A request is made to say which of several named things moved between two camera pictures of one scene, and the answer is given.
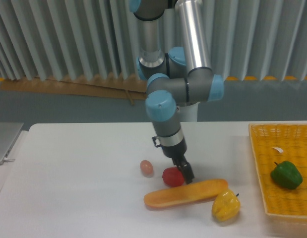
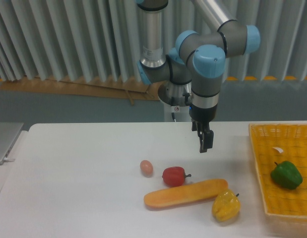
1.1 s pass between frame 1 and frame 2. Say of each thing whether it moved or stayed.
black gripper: moved
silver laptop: stayed
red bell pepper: stayed
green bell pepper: stayed
